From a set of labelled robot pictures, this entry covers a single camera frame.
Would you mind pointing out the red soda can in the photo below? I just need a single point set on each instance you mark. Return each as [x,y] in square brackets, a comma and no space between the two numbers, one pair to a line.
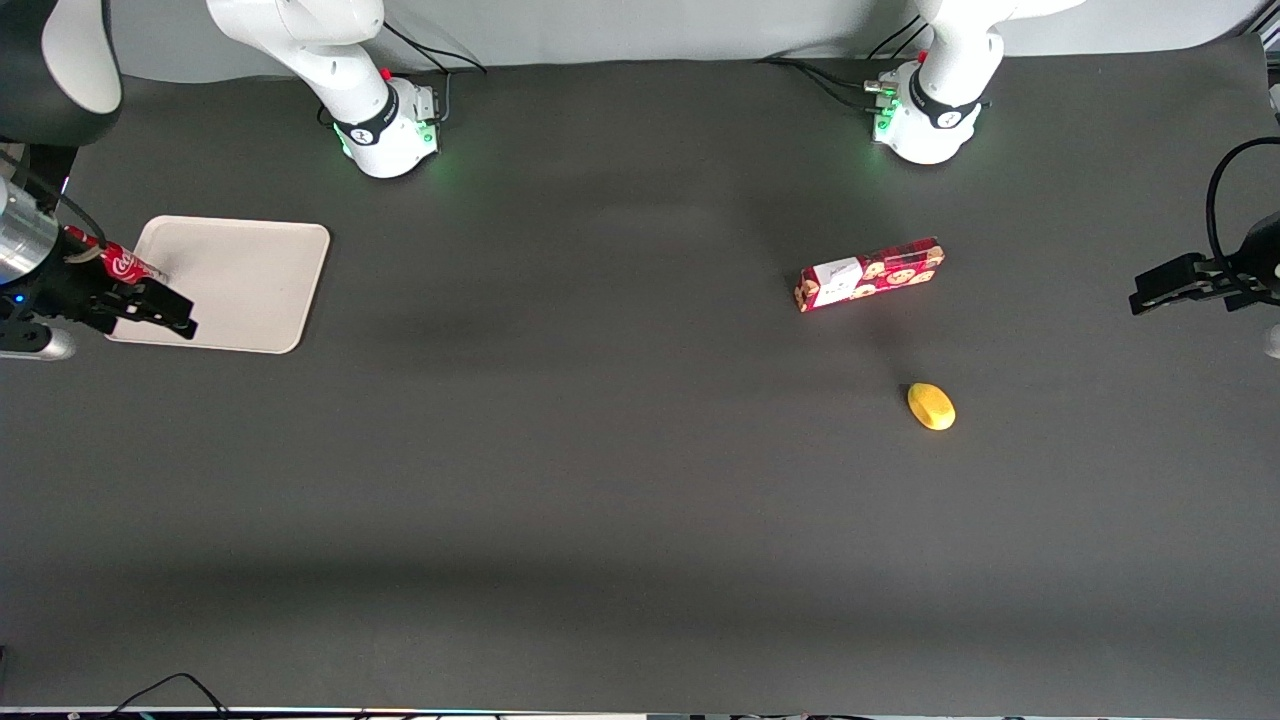
[125,262]

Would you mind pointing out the beige rectangular tray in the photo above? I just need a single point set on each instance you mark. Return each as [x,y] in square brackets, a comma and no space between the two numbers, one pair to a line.
[245,283]

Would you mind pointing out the yellow lemon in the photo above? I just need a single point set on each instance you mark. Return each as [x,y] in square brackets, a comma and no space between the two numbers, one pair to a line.
[931,407]

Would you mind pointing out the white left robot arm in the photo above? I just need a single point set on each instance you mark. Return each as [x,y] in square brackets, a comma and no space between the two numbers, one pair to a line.
[940,90]

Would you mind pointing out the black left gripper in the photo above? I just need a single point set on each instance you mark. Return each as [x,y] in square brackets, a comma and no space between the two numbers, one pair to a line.
[1256,262]

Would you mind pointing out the red tartan cookie box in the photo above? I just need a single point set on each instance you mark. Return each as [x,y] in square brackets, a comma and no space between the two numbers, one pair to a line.
[870,275]

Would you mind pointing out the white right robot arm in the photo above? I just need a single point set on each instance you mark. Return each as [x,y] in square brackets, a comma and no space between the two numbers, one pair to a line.
[345,70]

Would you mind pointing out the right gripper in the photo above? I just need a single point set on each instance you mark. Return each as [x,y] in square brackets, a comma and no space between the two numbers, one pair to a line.
[62,287]

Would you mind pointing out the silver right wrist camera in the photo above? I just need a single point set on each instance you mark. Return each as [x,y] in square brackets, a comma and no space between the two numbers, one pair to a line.
[35,345]

